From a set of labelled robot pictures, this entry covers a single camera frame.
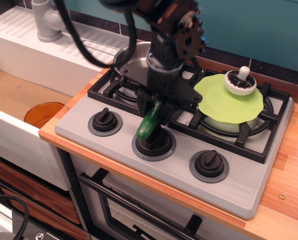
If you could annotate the white toy mushroom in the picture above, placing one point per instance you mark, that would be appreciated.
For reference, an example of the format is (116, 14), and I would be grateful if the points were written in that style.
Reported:
(240, 82)

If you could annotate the black burner grate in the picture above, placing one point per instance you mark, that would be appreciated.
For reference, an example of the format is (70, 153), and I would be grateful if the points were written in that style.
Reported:
(253, 140)
(122, 95)

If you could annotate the grey toy stove top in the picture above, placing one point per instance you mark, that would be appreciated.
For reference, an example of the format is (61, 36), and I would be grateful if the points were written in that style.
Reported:
(239, 193)

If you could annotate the black right stove knob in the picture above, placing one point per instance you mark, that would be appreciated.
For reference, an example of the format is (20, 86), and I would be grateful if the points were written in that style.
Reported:
(209, 166)

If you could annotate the black right burner grate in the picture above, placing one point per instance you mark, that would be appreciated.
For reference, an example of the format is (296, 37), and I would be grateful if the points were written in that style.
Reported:
(253, 140)

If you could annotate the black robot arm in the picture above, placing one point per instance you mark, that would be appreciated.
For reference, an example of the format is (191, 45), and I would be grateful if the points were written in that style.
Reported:
(177, 37)

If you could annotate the grey toy faucet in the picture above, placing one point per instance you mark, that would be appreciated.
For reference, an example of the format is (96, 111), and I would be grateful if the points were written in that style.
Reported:
(49, 22)

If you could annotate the white toy sink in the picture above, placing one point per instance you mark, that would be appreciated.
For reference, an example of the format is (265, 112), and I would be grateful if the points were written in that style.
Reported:
(34, 72)

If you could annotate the wooden drawer front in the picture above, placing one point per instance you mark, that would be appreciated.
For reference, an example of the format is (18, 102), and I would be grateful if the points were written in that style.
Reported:
(47, 204)

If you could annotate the stainless steel pot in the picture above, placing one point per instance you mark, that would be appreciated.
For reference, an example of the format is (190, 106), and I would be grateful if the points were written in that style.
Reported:
(134, 62)

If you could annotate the black oven door handle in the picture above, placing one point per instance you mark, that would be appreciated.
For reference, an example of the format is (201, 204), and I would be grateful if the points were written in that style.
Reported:
(108, 195)

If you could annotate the toy oven door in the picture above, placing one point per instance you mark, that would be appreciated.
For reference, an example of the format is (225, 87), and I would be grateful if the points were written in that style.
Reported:
(127, 211)

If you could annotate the light green plastic plate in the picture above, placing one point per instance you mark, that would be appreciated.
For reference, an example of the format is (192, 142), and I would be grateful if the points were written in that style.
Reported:
(223, 106)

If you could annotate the green toy pickle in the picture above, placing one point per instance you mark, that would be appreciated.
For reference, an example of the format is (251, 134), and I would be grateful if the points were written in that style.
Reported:
(149, 121)

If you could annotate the black middle stove knob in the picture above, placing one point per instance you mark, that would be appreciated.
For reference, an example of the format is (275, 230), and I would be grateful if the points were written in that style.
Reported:
(160, 145)

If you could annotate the black left stove knob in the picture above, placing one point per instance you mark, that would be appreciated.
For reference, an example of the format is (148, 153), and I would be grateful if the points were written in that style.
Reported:
(105, 123)

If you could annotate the black stove knob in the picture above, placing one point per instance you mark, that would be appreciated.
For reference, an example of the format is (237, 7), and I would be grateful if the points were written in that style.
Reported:
(209, 166)
(105, 123)
(160, 145)

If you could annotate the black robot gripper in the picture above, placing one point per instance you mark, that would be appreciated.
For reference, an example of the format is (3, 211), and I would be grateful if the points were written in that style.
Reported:
(172, 87)

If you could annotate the black left burner grate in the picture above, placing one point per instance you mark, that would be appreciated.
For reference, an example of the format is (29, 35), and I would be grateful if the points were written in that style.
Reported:
(122, 95)

